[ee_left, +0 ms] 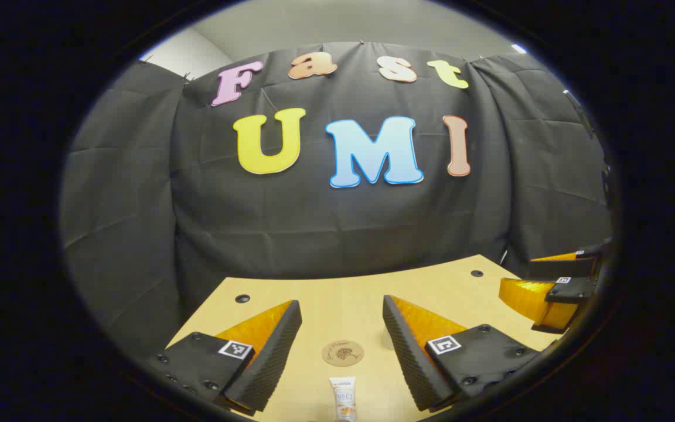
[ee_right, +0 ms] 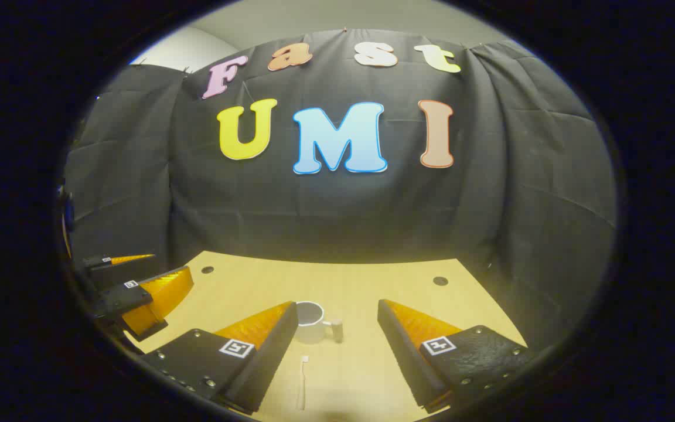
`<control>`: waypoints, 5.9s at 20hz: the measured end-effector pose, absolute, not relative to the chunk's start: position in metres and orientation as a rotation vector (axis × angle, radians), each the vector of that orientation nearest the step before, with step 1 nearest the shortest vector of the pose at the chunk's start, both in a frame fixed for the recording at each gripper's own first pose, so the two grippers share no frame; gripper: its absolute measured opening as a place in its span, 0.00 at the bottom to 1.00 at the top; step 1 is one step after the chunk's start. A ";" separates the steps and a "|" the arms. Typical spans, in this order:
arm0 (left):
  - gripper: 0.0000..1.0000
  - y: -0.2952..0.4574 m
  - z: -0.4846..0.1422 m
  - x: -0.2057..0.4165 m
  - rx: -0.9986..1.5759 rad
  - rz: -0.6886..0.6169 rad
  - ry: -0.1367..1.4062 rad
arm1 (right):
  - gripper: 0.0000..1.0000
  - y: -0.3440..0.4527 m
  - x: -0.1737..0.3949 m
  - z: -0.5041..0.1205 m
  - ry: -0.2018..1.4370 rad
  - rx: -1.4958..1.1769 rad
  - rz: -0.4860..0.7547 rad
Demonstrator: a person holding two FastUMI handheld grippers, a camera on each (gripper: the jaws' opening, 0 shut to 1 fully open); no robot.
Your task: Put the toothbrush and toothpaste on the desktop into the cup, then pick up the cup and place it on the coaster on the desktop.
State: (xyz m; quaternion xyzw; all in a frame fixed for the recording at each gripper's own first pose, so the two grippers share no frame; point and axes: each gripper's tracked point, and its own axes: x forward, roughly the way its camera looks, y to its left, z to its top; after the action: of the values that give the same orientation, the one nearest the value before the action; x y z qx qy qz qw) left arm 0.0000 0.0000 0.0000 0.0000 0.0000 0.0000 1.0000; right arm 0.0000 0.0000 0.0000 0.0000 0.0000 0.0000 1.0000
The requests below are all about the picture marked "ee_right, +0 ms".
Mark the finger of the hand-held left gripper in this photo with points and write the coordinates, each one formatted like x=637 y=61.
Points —
x=120 y=299
x=100 y=261

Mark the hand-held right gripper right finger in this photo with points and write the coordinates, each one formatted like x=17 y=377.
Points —
x=408 y=357

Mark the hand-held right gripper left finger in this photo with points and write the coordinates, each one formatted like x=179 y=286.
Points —
x=267 y=363

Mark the beige toothbrush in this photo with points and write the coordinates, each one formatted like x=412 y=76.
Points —
x=302 y=381

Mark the light wooden desktop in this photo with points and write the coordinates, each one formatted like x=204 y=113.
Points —
x=361 y=287

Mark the black backdrop cloth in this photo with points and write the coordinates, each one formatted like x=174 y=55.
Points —
x=314 y=205

